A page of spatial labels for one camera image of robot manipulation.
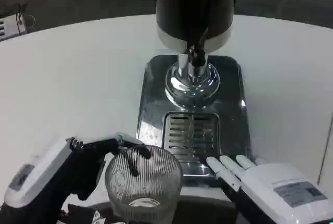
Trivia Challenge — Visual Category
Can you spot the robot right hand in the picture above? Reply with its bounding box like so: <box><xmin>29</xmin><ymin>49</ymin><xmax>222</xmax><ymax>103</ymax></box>
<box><xmin>206</xmin><ymin>154</ymin><xmax>333</xmax><ymax>224</ymax></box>

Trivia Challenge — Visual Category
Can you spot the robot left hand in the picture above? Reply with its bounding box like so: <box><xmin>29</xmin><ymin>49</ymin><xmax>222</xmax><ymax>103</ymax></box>
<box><xmin>0</xmin><ymin>131</ymin><xmax>152</xmax><ymax>224</ymax></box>

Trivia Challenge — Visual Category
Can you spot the clear ribbed glass cup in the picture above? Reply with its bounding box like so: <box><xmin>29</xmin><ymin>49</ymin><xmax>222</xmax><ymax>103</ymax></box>
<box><xmin>104</xmin><ymin>144</ymin><xmax>184</xmax><ymax>224</ymax></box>

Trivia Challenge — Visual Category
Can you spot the steel drip tray base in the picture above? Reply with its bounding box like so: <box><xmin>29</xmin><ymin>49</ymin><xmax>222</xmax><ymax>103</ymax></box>
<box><xmin>135</xmin><ymin>54</ymin><xmax>252</xmax><ymax>181</ymax></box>

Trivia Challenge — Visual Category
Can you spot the slotted steel drip grid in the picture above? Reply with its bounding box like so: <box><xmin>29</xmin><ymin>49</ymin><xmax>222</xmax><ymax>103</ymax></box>
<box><xmin>164</xmin><ymin>110</ymin><xmax>222</xmax><ymax>157</ymax></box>

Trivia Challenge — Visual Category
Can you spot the white power strip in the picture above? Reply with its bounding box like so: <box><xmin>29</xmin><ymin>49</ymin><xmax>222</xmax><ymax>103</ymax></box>
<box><xmin>0</xmin><ymin>15</ymin><xmax>27</xmax><ymax>42</ymax></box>

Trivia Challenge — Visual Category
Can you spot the black dispenser tap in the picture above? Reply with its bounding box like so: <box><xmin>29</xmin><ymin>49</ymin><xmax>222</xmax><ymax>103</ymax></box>
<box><xmin>185</xmin><ymin>27</ymin><xmax>209</xmax><ymax>69</ymax></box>

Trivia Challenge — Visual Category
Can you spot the black drink dispenser tank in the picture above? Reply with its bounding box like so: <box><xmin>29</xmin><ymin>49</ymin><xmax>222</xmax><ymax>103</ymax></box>
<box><xmin>155</xmin><ymin>0</ymin><xmax>236</xmax><ymax>106</ymax></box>

